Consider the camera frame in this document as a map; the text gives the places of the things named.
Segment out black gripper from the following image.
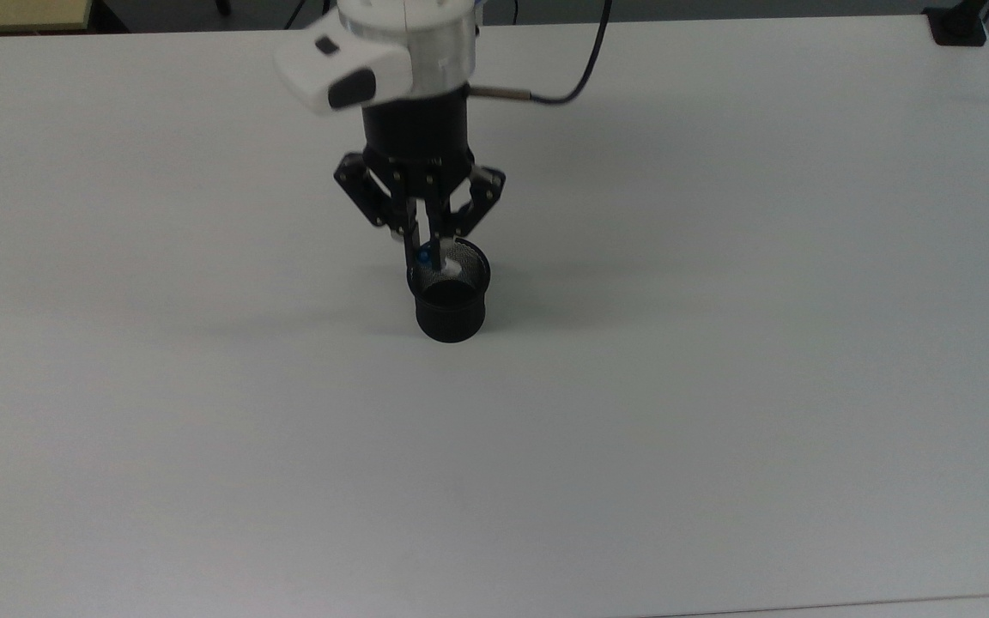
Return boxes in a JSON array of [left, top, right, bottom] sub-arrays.
[[333, 82, 507, 274]]

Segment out white marker with blue cap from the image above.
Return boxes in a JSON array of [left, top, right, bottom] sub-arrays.
[[415, 242, 466, 280]]

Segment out black mesh pen cup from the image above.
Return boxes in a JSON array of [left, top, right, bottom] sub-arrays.
[[406, 238, 493, 345]]

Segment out yellowish board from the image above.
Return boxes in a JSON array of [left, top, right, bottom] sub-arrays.
[[0, 0, 94, 34]]

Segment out black cable with metal plug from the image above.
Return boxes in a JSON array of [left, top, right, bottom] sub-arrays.
[[468, 0, 615, 106]]

